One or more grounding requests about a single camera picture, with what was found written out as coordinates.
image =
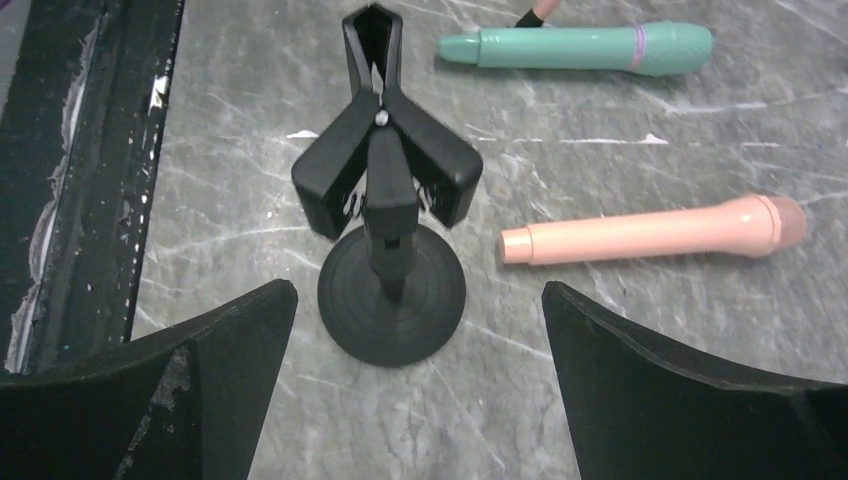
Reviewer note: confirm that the pink toy microphone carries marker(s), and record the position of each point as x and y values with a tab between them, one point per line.
752	226

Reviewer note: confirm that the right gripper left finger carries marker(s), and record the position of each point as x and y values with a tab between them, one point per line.
186	402

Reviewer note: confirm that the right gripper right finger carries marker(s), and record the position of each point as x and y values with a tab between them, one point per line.
641	405

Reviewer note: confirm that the green toy microphone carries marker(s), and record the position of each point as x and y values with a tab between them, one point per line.
653	49

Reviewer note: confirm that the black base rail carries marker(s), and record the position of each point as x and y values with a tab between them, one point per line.
81	134

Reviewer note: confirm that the pink music stand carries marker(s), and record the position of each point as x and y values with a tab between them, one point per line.
535	16

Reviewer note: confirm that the black mic stand with clip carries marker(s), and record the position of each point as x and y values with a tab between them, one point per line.
391	291

